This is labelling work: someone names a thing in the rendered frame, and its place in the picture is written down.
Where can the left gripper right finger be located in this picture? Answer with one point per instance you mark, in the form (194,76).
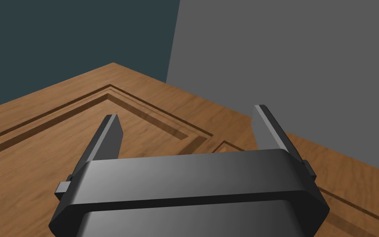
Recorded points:
(268,133)

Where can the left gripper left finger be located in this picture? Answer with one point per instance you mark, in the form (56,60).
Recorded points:
(105,141)

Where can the brown wooden panelled door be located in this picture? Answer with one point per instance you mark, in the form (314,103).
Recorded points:
(38,131)

